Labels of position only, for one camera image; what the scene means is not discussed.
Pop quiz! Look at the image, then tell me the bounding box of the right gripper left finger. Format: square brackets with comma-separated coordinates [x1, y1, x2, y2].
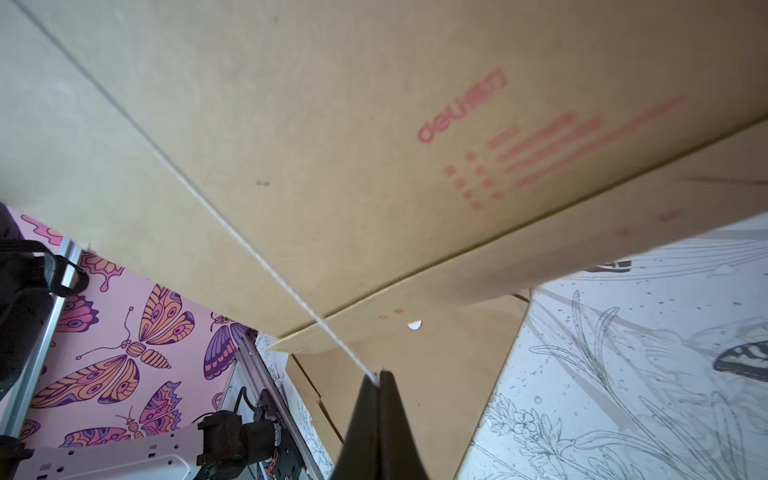
[331, 376, 380, 480]

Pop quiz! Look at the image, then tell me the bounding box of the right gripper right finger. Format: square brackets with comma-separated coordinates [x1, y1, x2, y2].
[378, 370, 428, 480]

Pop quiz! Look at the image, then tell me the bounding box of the kraft file bag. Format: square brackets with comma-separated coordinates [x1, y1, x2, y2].
[286, 295, 529, 479]
[1, 1, 767, 352]

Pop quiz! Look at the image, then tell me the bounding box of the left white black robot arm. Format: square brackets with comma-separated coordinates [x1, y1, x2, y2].
[1, 238, 280, 479]

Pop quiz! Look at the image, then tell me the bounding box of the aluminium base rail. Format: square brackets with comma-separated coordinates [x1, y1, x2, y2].
[222, 332, 334, 479]

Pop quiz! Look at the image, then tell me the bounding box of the aluminium frame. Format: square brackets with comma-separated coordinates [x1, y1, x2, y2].
[1, 239, 89, 437]

